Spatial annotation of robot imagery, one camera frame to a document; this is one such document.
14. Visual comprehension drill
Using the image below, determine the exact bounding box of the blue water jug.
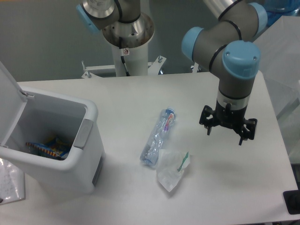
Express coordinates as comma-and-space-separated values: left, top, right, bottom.
263, 0, 300, 27

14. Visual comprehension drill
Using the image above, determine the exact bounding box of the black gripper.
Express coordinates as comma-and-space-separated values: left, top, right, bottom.
199, 101, 257, 145

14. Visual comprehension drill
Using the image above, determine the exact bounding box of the clear plastic bag wrapper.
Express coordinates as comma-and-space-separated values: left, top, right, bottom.
156, 149, 190, 192

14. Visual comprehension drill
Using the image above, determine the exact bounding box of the colourful snack wrapper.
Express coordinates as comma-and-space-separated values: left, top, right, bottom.
25, 137, 72, 160

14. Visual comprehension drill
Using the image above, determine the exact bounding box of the black device at edge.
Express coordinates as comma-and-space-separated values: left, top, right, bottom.
283, 190, 300, 215

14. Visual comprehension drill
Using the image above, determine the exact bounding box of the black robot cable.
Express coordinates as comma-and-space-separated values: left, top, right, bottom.
118, 36, 131, 77

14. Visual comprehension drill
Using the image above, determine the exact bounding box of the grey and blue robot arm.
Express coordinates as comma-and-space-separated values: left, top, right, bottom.
76, 0, 268, 141

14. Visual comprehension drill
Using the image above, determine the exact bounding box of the white trash can lid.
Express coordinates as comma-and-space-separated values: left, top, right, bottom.
0, 64, 27, 146

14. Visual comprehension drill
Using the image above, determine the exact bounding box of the translucent plastic box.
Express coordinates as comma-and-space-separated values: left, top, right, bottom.
254, 16, 300, 164

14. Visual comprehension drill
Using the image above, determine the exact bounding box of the white trash can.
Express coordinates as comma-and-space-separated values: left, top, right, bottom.
0, 87, 104, 193

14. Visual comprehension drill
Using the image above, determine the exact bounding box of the crushed clear plastic bottle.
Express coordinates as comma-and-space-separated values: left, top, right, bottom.
140, 107, 176, 167

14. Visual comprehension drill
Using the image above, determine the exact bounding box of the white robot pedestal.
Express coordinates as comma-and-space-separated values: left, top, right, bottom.
82, 44, 166, 78

